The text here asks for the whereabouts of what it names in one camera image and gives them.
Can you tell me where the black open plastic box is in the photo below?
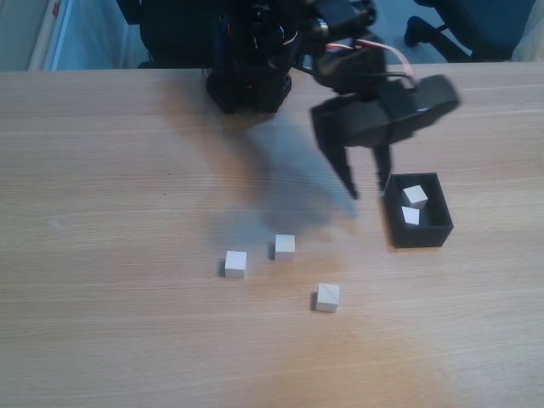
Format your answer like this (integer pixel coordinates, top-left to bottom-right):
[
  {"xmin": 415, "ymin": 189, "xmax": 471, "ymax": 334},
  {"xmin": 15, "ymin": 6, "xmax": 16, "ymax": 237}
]
[{"xmin": 383, "ymin": 172, "xmax": 455, "ymax": 250}]

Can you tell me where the beige cloth object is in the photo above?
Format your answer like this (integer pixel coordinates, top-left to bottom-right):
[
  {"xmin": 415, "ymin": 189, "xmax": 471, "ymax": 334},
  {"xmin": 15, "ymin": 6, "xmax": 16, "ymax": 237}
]
[{"xmin": 511, "ymin": 8, "xmax": 544, "ymax": 64}]

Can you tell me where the black office chair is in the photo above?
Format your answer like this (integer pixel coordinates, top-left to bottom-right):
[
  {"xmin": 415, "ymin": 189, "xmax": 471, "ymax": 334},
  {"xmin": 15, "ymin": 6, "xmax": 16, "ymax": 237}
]
[{"xmin": 115, "ymin": 0, "xmax": 343, "ymax": 71}]

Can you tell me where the dark teal office chair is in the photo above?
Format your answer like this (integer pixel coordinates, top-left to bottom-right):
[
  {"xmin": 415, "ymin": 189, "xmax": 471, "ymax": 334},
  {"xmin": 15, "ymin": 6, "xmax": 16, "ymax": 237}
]
[{"xmin": 403, "ymin": 0, "xmax": 537, "ymax": 65}]

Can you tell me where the white and red servo cable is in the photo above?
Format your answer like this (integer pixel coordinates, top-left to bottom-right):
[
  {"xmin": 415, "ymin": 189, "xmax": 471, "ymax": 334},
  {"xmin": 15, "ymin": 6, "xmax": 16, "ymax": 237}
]
[{"xmin": 326, "ymin": 37, "xmax": 417, "ymax": 82}]

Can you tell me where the black oval gripper camera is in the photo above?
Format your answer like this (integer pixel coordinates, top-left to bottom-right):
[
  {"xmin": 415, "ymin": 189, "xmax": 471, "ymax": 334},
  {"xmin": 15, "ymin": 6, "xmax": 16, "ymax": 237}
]
[{"xmin": 377, "ymin": 74, "xmax": 462, "ymax": 145}]

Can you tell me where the white leaning board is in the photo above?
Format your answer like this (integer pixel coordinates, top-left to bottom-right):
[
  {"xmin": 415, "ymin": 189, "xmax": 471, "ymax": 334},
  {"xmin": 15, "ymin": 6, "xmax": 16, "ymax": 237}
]
[{"xmin": 27, "ymin": 0, "xmax": 128, "ymax": 71}]

